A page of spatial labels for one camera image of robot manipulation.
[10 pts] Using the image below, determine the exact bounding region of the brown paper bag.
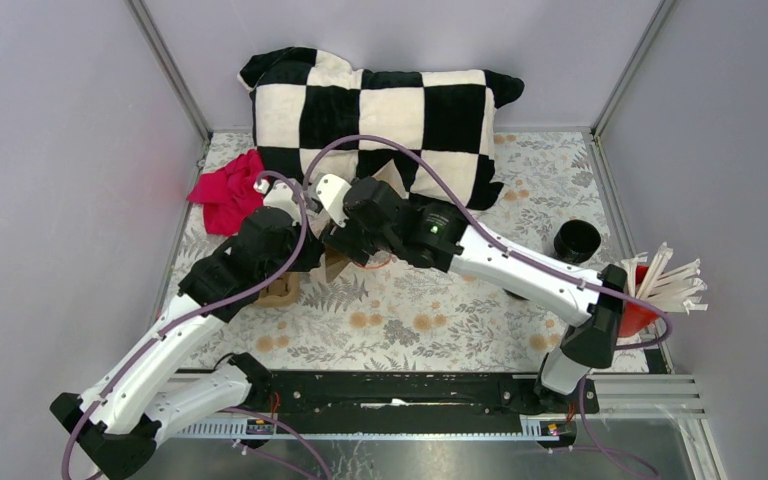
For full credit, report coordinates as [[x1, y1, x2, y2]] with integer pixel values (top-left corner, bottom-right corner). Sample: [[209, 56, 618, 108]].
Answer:
[[311, 162, 412, 285]]

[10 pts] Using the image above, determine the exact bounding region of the stack of black cups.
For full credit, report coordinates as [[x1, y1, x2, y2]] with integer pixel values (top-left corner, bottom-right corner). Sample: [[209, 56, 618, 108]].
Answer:
[[552, 219, 602, 265]]

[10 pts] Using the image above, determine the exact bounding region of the brown cardboard cup carrier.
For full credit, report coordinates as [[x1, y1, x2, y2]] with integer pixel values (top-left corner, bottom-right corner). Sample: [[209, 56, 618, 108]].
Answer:
[[254, 272, 301, 308]]

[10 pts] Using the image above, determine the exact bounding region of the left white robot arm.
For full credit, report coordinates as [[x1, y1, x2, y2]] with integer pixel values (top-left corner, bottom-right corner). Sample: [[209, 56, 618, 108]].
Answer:
[[50, 202, 320, 479]]

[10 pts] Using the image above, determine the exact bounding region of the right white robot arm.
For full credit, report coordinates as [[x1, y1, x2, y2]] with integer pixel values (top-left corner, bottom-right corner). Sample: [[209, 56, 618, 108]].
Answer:
[[311, 174, 627, 412]]

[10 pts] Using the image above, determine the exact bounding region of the floral table mat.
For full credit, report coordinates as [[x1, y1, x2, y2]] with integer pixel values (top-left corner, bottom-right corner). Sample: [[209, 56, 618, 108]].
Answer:
[[183, 132, 619, 372]]

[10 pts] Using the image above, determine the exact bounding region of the pink cloth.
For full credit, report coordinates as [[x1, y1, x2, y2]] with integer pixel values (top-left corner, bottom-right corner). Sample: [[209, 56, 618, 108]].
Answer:
[[187, 149, 264, 237]]

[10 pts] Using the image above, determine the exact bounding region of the black white checkered pillow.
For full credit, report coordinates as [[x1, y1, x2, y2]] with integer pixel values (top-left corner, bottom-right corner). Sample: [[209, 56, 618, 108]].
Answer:
[[238, 47, 525, 211]]

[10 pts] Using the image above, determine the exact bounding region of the red cup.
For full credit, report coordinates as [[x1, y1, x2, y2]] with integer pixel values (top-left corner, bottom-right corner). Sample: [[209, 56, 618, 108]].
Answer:
[[618, 302, 660, 338]]

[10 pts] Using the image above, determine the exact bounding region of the white wrapped straws bundle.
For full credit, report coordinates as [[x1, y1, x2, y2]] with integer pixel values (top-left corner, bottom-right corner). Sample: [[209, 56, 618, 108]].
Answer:
[[620, 242, 708, 314]]

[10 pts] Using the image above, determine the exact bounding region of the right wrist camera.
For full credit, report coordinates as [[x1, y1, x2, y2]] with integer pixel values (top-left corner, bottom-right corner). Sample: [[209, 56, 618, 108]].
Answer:
[[314, 174, 351, 227]]

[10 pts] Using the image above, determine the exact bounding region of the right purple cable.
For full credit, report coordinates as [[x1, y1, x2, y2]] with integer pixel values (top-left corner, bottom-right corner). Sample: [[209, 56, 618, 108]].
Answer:
[[301, 134, 673, 480]]

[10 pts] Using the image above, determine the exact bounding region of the purple cable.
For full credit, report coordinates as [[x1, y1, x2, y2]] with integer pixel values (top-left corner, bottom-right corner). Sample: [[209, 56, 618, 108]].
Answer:
[[60, 170, 332, 480], [301, 134, 673, 480]]

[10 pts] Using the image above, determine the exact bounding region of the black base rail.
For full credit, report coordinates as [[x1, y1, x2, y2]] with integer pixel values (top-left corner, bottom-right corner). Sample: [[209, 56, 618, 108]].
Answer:
[[227, 353, 600, 435]]

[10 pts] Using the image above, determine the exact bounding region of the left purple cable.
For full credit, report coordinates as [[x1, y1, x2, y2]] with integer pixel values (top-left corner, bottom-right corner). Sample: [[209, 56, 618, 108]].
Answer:
[[60, 170, 332, 480]]

